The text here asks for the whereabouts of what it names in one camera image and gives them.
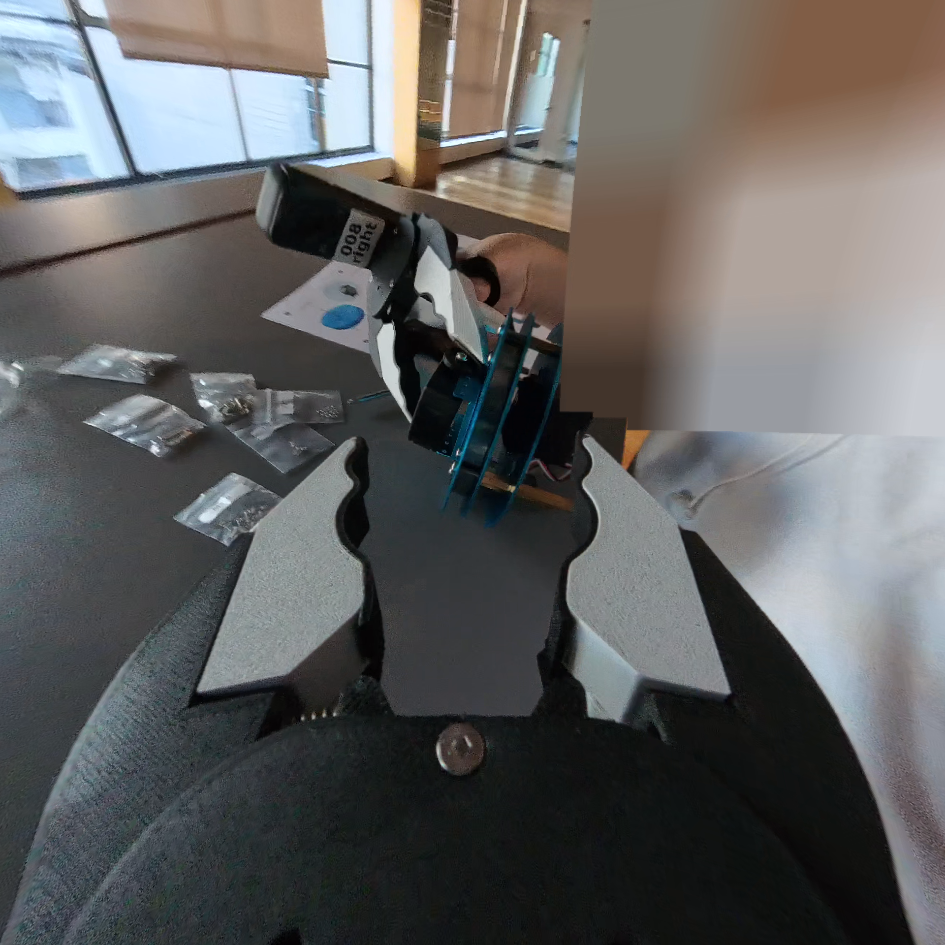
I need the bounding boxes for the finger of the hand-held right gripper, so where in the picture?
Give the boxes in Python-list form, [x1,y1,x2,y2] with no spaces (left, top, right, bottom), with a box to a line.
[371,317,429,424]
[413,245,490,364]

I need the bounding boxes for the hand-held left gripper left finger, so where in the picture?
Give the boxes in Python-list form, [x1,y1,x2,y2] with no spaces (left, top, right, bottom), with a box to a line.
[193,436,388,721]

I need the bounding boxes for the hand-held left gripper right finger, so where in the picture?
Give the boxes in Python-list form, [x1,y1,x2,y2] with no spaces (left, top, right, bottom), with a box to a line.
[539,434,733,726]

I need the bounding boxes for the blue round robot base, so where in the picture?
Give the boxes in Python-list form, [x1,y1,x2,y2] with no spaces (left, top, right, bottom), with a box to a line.
[408,310,592,529]

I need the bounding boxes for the small clear screw bag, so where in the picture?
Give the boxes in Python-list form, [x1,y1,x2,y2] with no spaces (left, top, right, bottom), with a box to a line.
[225,419,338,475]
[58,343,178,385]
[83,393,208,460]
[251,388,345,427]
[189,371,259,424]
[173,472,285,547]

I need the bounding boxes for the grey neighbouring desk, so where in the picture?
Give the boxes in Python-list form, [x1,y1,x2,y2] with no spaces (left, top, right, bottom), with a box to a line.
[0,158,571,276]

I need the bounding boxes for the dark grey desk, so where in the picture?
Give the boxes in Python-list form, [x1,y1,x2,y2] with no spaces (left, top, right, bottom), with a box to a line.
[0,210,592,942]

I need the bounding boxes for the person's right hand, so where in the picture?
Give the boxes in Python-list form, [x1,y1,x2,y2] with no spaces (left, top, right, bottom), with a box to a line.
[456,232,571,332]

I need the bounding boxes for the white paper sheet blue spot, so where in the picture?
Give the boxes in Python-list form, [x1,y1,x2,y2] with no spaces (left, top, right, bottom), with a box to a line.
[262,262,388,355]

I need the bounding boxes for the black-framed window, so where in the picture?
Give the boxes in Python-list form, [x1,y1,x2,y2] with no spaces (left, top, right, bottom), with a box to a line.
[0,0,374,200]

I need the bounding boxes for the person's white sweatshirt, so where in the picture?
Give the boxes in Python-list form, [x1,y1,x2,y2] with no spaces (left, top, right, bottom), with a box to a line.
[633,432,945,945]

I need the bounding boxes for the beige roller blind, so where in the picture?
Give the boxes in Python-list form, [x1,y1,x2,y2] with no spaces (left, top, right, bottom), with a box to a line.
[445,0,527,139]
[103,0,330,79]

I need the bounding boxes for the red white servo wires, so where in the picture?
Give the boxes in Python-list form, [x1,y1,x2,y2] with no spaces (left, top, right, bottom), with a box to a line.
[539,446,592,488]

